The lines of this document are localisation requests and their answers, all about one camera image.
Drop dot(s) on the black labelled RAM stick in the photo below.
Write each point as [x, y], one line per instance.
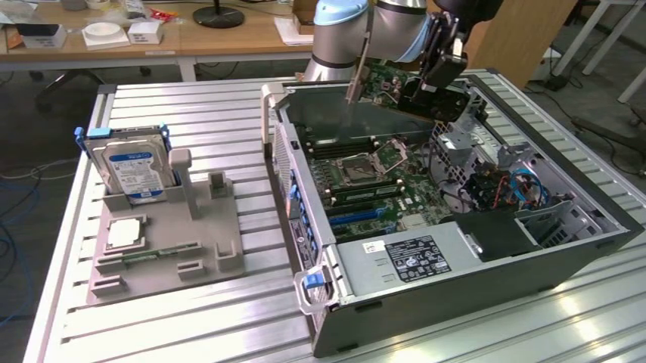
[368, 194]

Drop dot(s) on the blue expansion slot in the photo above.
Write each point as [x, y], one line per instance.
[352, 218]

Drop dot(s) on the white paper stack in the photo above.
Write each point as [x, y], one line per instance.
[292, 34]

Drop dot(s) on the grey metal disk bay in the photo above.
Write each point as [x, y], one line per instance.
[555, 223]

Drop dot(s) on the black round lamp base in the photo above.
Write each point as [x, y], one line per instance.
[219, 17]

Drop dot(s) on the blue case release latch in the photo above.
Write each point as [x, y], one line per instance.
[312, 281]

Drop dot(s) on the green motherboard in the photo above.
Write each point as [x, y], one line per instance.
[413, 189]

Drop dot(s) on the red packet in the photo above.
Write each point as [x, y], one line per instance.
[161, 15]

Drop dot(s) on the wooden cabinet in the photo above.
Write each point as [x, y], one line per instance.
[519, 38]

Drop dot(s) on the black open PC case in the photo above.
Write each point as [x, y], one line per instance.
[453, 302]

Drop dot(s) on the hard disk blue caddy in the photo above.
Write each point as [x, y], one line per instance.
[130, 170]

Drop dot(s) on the open metal socket cover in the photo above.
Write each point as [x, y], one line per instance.
[395, 155]

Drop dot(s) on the black connector bundle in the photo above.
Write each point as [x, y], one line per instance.
[479, 189]

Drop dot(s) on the grey power supply unit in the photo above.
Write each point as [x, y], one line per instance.
[363, 272]

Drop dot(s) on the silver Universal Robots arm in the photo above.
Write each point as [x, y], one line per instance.
[343, 38]

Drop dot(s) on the grey cup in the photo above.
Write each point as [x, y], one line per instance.
[73, 4]

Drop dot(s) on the black Nvidia graphics card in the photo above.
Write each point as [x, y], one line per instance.
[388, 83]

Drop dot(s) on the perforated metal drive cage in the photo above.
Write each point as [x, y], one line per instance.
[456, 151]

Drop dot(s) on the brown cardboard box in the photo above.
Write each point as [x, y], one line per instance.
[303, 11]

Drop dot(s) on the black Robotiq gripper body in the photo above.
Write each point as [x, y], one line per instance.
[468, 9]

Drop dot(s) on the white box black top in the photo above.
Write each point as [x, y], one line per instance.
[40, 36]

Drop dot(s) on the white metal table frame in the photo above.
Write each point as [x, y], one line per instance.
[578, 43]

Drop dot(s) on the green RAM stick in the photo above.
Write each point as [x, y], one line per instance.
[150, 255]

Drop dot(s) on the silver CPU chip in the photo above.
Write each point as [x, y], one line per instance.
[125, 232]

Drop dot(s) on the grey printed parts rack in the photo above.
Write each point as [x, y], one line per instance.
[166, 272]

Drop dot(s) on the wooden desk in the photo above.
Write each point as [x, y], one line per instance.
[212, 38]

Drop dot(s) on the black power adapter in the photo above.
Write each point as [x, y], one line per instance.
[555, 83]

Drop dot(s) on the CPU socket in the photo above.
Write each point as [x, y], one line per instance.
[360, 170]

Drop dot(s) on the white labelled cardboard box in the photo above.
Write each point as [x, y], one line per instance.
[145, 33]

